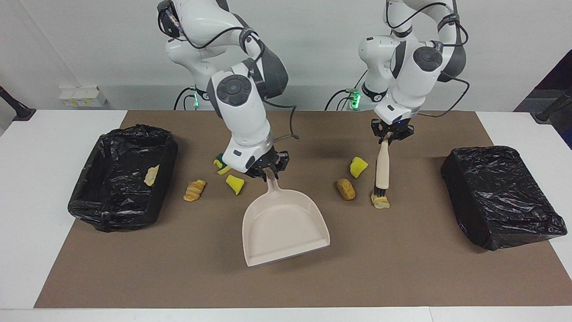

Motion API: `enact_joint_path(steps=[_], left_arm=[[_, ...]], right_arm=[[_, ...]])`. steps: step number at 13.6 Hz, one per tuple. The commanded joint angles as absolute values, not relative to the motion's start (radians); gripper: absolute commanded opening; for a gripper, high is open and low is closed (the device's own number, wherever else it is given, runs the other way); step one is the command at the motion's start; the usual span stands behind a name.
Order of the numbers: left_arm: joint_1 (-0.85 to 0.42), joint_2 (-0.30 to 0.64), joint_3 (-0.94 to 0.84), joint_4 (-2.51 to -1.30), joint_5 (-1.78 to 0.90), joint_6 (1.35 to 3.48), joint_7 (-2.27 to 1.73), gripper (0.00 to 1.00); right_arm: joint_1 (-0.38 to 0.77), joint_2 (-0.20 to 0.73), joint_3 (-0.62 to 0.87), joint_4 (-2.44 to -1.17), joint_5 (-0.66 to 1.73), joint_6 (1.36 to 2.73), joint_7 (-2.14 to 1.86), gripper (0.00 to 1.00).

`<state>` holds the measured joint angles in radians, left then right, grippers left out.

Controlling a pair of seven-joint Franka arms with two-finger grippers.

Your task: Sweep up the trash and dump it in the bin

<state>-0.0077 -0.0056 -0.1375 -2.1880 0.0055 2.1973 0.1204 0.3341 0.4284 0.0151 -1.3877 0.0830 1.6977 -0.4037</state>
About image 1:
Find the bin with black bag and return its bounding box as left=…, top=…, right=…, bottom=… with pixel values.
left=441, top=145, right=568, bottom=251
left=67, top=124, right=178, bottom=232

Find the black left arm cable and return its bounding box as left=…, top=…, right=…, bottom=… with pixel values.
left=384, top=0, right=471, bottom=119

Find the pale bread piece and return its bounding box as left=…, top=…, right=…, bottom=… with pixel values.
left=143, top=164, right=160, bottom=187

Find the beige hand brush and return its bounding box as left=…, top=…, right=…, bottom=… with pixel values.
left=374, top=134, right=392, bottom=199

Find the beige plastic dustpan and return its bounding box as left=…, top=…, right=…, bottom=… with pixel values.
left=242, top=169, right=331, bottom=267

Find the striped croissant piece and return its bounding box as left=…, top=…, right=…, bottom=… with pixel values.
left=183, top=179, right=207, bottom=202
left=371, top=191, right=391, bottom=210

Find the brown bread roll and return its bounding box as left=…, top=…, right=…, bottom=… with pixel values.
left=336, top=178, right=357, bottom=201

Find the white wall socket box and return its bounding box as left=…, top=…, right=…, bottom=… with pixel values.
left=59, top=86, right=108, bottom=108

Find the brown table mat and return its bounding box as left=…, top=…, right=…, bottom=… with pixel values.
left=34, top=110, right=572, bottom=309

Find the yellow and green sponge piece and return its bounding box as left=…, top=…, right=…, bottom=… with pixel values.
left=213, top=153, right=232, bottom=175

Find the black stand leg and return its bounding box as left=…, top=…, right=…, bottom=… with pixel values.
left=530, top=87, right=572, bottom=123
left=0, top=85, right=37, bottom=122

